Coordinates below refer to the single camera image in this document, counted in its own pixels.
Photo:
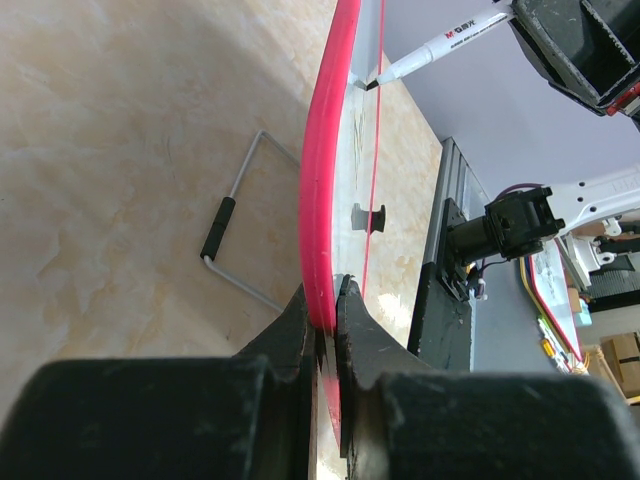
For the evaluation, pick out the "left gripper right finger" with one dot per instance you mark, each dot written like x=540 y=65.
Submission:
x=401 y=419

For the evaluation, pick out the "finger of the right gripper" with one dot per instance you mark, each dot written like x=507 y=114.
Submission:
x=586 y=50

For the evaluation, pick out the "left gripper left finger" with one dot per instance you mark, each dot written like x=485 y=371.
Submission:
x=247 y=416

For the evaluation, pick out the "white marker pen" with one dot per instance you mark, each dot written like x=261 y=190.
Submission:
x=445 y=43

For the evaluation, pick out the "pink framed whiteboard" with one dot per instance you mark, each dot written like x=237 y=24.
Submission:
x=338 y=175

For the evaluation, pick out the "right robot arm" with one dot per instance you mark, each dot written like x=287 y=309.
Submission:
x=518 y=223

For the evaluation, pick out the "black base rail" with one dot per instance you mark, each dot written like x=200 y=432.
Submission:
x=441 y=329

